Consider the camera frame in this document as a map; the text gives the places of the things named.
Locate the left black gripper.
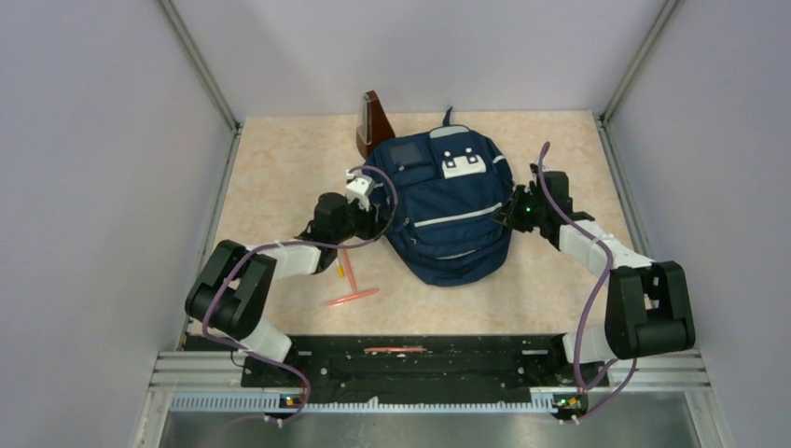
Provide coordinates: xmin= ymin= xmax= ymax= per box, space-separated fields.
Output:
xmin=333 ymin=194 xmax=390 ymax=244

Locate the navy blue backpack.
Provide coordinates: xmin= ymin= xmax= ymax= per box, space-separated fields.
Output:
xmin=366 ymin=119 xmax=514 ymax=287

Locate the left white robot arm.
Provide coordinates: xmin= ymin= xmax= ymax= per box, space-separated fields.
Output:
xmin=185 ymin=192 xmax=393 ymax=386

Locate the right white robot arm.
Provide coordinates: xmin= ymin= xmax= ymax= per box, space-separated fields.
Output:
xmin=495 ymin=164 xmax=696 ymax=386

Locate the brown wooden metronome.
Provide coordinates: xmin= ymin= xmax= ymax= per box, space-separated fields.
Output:
xmin=355 ymin=91 xmax=396 ymax=159

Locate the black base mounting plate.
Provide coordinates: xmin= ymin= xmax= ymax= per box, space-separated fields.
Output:
xmin=241 ymin=333 xmax=594 ymax=406

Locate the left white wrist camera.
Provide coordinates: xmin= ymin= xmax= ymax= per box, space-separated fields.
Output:
xmin=344 ymin=172 xmax=376 ymax=212

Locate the aluminium frame rail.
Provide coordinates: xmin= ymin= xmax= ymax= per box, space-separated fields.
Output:
xmin=132 ymin=350 xmax=734 ymax=447

